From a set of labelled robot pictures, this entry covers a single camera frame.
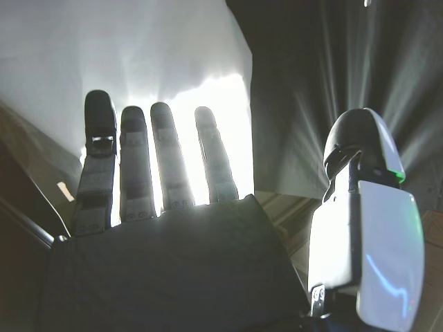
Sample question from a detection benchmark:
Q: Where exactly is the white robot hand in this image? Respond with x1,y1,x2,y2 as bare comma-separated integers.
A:
48,89,426,332

